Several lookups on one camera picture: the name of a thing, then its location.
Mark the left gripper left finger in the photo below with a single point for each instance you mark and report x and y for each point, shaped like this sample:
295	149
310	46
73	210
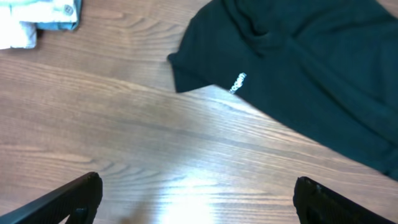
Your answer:
74	202

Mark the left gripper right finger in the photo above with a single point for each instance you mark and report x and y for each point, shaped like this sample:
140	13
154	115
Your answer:
317	204

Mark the black polo shirt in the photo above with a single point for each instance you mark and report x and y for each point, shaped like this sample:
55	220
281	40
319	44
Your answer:
325	68

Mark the beige folded garment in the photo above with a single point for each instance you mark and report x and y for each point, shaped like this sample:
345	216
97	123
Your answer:
19	17

